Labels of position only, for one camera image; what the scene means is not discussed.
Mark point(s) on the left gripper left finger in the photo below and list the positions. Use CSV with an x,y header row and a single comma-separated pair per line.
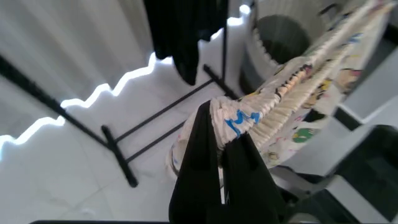
x,y
196,174

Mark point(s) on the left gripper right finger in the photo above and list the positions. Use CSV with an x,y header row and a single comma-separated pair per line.
x,y
252,186

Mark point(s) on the cream printed garment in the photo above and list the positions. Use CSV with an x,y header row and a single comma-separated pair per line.
x,y
280,109

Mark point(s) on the black garment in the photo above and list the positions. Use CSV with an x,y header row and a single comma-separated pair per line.
x,y
183,31

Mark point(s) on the black clothes rack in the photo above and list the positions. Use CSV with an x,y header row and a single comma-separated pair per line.
x,y
119,155

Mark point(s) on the white laundry basket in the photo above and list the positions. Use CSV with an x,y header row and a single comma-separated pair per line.
x,y
280,37

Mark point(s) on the white curtain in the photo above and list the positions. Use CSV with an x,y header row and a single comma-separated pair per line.
x,y
68,46

